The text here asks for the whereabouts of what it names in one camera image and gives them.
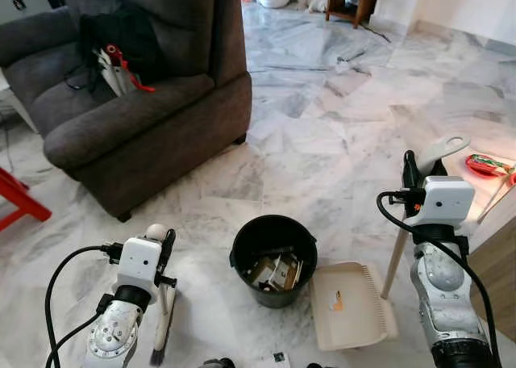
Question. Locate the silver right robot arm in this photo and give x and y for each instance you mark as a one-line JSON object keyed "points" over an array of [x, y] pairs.
{"points": [[443, 303]]}

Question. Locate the red snack packet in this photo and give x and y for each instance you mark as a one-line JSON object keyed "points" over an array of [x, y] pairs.
{"points": [[484, 166]]}

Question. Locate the brown cardboard scrap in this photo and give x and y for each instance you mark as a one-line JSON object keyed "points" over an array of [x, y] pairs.
{"points": [[262, 273]]}

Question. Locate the black left robot foot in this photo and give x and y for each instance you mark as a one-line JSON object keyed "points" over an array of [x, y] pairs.
{"points": [[219, 363]]}

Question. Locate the dark grey armchair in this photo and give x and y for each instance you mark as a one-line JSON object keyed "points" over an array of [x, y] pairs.
{"points": [[161, 134]]}

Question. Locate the black plastic bucket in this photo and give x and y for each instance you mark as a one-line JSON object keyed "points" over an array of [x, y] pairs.
{"points": [[278, 298]]}

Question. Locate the white carton box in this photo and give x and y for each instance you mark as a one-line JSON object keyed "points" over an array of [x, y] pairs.
{"points": [[288, 273]]}

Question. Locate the light wooden cabinet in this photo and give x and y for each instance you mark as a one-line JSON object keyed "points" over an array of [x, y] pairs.
{"points": [[496, 287]]}

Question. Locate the small printed card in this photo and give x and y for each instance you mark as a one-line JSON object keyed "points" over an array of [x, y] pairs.
{"points": [[280, 358]]}

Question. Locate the red stool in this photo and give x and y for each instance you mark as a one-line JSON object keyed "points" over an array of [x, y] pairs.
{"points": [[16, 194]]}

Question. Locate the brown wooden shelf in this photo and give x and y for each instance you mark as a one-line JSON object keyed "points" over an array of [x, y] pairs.
{"points": [[367, 1]]}

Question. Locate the white cloth lump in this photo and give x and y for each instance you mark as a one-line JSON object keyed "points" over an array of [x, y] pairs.
{"points": [[317, 5]]}

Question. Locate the black backpack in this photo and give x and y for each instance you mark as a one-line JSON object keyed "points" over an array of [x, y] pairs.
{"points": [[133, 37]]}

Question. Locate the grey box with socket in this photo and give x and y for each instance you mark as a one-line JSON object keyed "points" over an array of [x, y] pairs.
{"points": [[22, 1]]}

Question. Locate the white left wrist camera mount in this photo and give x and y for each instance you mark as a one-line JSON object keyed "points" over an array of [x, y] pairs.
{"points": [[139, 263]]}

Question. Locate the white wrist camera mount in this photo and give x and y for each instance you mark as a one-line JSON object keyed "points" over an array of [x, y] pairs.
{"points": [[447, 200], [139, 263]]}

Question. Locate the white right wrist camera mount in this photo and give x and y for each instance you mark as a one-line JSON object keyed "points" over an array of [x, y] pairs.
{"points": [[447, 200]]}

